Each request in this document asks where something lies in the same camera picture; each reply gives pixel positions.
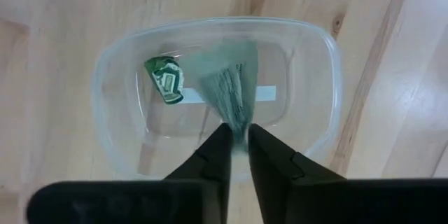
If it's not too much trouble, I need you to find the clear plastic bin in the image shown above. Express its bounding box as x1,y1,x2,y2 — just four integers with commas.
91,16,343,183

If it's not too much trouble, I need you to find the dark green white packet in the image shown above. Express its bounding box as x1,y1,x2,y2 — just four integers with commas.
143,55,186,105

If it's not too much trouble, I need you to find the pale green printed packet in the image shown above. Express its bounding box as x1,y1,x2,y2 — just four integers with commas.
180,40,260,151

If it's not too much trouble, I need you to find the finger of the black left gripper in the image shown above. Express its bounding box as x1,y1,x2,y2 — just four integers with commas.
26,122,234,224
247,122,448,224

